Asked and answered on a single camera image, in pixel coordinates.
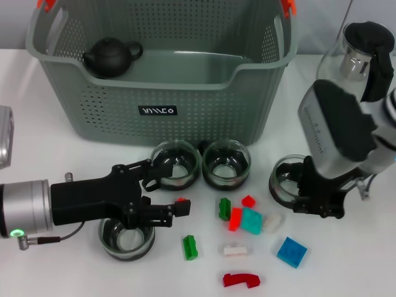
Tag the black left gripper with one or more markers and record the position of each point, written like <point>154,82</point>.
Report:
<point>92,198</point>

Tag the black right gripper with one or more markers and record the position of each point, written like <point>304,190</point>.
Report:
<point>321,188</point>

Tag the glass teacup black base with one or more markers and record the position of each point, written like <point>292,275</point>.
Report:
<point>224,183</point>
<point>278,198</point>
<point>182,183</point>
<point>130,250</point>

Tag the grey perforated storage bin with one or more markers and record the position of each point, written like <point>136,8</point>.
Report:
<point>123,102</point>

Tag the small red toy brick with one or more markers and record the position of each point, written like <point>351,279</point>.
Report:
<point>248,201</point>
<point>180,200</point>

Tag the white toy brick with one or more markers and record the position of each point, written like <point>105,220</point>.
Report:
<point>235,251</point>
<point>272,222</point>

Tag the teal flat toy brick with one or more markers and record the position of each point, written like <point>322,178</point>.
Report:
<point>251,221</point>

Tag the blue square toy brick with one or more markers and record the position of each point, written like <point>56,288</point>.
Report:
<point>291,252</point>

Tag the green toy brick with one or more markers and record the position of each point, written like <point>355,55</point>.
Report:
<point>224,208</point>
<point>190,247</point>

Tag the long orange-red toy brick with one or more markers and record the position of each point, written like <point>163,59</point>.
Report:
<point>235,219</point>

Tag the dark red curved brick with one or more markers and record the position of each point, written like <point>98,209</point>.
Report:
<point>241,280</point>

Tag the black clay teapot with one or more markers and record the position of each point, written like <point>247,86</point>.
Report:
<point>108,58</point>

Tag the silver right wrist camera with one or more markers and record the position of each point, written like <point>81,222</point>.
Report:
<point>334,123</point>

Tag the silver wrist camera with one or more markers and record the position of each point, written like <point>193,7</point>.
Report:
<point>334,123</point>
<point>4,139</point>

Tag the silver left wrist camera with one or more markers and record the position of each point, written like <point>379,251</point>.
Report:
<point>4,139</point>

